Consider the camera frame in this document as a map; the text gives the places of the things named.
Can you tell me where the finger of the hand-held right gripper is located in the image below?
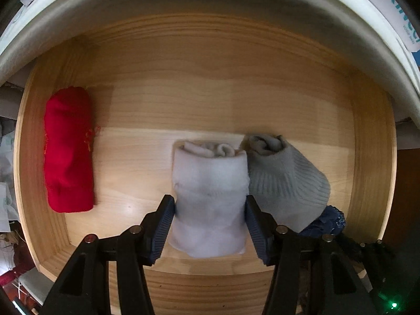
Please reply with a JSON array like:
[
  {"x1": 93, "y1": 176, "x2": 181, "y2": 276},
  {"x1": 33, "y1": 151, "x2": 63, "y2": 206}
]
[{"x1": 336, "y1": 234, "x2": 396, "y2": 271}]

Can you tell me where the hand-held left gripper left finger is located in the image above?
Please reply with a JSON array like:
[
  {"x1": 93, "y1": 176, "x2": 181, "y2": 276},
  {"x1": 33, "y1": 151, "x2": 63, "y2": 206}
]
[{"x1": 39, "y1": 195, "x2": 176, "y2": 315}]

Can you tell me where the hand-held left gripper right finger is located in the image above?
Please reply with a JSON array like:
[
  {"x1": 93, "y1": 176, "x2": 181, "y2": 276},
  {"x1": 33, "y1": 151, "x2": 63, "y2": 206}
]
[{"x1": 245, "y1": 195, "x2": 378, "y2": 315}]

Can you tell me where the dark blue sock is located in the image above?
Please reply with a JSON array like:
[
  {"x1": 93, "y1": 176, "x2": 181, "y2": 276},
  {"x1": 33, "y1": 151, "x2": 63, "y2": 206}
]
[{"x1": 297, "y1": 205, "x2": 347, "y2": 237}]

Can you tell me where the grey sock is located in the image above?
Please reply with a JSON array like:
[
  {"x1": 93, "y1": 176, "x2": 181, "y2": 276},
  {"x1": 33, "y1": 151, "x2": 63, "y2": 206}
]
[{"x1": 241, "y1": 134, "x2": 331, "y2": 233}]

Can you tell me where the white sock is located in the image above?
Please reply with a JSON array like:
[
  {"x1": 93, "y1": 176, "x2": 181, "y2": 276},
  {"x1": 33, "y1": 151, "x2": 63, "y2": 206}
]
[{"x1": 169, "y1": 140, "x2": 250, "y2": 259}]

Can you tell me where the red cloth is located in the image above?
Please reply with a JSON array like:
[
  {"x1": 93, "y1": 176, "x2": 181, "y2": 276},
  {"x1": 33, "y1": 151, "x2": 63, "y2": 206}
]
[{"x1": 44, "y1": 86, "x2": 101, "y2": 213}]

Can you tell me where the wooden drawer with white front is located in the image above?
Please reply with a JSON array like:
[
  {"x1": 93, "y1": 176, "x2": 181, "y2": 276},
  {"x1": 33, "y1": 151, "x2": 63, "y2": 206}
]
[{"x1": 13, "y1": 13, "x2": 397, "y2": 315}]

